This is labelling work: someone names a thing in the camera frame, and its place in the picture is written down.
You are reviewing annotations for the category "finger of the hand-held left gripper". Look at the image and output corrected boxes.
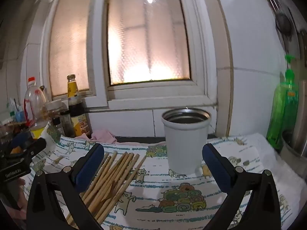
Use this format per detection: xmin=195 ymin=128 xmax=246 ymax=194
xmin=23 ymin=138 xmax=46 ymax=160

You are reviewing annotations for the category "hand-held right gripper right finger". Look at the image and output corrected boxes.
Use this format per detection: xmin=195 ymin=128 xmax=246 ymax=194
xmin=202 ymin=143 xmax=281 ymax=230

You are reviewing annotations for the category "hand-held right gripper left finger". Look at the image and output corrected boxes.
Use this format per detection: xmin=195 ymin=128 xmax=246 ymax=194
xmin=26 ymin=143 xmax=105 ymax=230

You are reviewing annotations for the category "bunch of bamboo chopsticks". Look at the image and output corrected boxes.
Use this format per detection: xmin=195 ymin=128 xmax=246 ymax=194
xmin=66 ymin=151 xmax=147 ymax=228

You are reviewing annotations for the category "white cup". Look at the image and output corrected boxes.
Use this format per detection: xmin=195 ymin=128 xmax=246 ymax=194
xmin=161 ymin=108 xmax=212 ymax=174

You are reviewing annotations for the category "person's left hand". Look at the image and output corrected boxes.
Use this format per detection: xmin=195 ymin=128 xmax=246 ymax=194
xmin=0 ymin=180 xmax=27 ymax=221

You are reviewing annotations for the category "small black cap bottle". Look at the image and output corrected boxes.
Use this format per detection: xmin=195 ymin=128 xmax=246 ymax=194
xmin=51 ymin=117 xmax=66 ymax=137

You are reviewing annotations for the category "pink cloth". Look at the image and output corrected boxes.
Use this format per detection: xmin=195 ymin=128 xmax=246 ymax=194
xmin=77 ymin=129 xmax=166 ymax=147

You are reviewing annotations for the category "red cap plastic bottle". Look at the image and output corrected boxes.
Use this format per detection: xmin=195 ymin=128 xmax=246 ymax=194
xmin=24 ymin=77 xmax=48 ymax=140

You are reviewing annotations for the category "dark lid spice jar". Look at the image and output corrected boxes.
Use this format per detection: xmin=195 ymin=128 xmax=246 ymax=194
xmin=60 ymin=110 xmax=77 ymax=138

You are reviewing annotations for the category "white lid jar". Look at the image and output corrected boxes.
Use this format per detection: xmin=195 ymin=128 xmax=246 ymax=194
xmin=45 ymin=100 xmax=63 ymax=118

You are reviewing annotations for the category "yellow label sauce bottle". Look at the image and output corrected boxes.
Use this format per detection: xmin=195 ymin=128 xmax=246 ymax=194
xmin=67 ymin=75 xmax=92 ymax=138

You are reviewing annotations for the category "cat printed cloth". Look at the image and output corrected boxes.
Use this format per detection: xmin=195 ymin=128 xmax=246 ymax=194
xmin=21 ymin=122 xmax=303 ymax=230

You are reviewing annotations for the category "green dish soap bottle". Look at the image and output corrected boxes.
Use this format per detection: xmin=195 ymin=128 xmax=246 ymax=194
xmin=266 ymin=55 xmax=299 ymax=152

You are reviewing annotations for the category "white framed frosted window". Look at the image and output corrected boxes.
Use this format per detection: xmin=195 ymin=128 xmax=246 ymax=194
xmin=41 ymin=0 xmax=234 ymax=112

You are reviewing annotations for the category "hanging metal strainer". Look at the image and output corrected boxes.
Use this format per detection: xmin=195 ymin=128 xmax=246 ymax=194
xmin=275 ymin=12 xmax=293 ymax=42

